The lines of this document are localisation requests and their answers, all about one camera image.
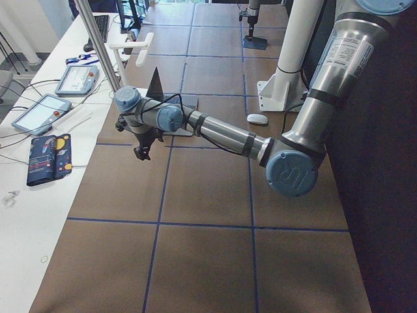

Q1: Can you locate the white desk lamp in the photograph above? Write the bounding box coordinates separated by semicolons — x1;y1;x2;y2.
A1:
109;33;154;98

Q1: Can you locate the blue lanyard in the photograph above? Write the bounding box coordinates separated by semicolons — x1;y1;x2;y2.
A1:
65;54;100;65

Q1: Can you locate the dark grey laptop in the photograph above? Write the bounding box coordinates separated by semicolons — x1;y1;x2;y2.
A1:
146;67;199;137

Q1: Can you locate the aluminium frame post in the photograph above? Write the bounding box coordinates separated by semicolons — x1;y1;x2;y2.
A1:
74;0;120;93

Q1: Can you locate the black keyboard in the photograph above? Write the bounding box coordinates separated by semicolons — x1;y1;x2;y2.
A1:
94;15;109;43

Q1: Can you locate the far teach pendant tablet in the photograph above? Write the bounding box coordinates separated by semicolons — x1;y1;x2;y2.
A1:
55;65;98;97

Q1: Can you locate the white pedestal column mount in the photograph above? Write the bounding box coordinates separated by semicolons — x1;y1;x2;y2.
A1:
257;0;324;112

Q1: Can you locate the white computer mouse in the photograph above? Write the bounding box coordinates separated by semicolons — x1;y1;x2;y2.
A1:
246;113;268;125

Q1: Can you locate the dark grey mouse pad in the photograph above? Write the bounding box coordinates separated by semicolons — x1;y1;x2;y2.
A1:
243;35;267;50

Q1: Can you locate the space themed blue booklet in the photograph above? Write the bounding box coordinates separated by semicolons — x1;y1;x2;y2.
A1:
26;134;72;186

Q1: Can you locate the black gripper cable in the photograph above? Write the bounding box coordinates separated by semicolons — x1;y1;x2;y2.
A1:
139;93;242;156

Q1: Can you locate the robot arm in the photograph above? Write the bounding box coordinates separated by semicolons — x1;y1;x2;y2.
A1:
238;0;261;41
114;1;412;197

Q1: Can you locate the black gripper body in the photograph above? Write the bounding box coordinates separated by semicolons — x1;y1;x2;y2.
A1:
115;114;163;143
239;11;258;28

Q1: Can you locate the near teach pendant tablet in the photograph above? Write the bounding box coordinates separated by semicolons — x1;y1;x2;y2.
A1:
12;94;72;136

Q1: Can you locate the black computer mouse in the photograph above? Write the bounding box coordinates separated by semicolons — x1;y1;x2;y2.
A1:
83;42;94;53

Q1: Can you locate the teach pendant tablet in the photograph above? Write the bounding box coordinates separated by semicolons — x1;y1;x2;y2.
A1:
55;65;98;97
12;94;72;136

